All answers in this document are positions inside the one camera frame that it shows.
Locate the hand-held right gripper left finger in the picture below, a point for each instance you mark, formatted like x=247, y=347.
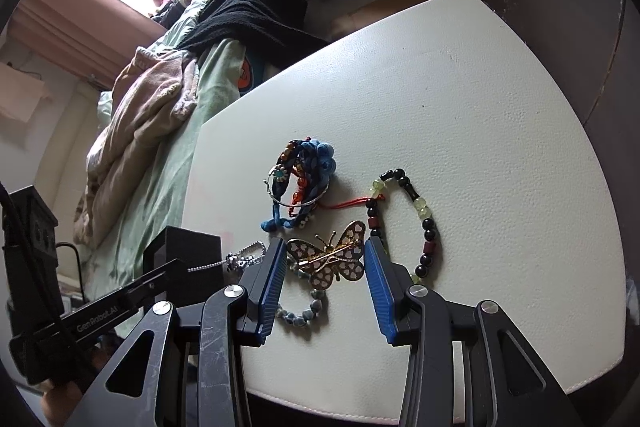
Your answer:
x=272, y=292

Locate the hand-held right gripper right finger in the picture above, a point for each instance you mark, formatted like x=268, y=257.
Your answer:
x=380, y=292

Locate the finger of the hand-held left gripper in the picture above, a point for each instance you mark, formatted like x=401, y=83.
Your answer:
x=150, y=294
x=165, y=268

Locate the black square box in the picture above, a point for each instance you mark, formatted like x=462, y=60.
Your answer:
x=200, y=252

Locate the gold butterfly brooch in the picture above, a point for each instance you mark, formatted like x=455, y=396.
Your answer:
x=345, y=264

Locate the silver bangle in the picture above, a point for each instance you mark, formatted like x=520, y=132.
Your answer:
x=300, y=204

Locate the person's left hand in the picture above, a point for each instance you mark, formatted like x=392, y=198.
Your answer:
x=60, y=399

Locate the bed with green sheet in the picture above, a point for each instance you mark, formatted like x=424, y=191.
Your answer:
x=165, y=167

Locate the beige blanket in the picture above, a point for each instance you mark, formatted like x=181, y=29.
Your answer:
x=135, y=122

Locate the orange printed cushion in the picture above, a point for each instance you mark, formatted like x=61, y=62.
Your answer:
x=245, y=74

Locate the pink curtain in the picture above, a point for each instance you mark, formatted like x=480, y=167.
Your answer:
x=65, y=12

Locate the black knitted blanket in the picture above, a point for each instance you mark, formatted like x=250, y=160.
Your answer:
x=250, y=7

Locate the cardboard floor sheets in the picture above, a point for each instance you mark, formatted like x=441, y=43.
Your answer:
x=390, y=7

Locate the beige cloth on wall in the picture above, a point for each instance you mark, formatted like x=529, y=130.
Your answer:
x=20, y=92

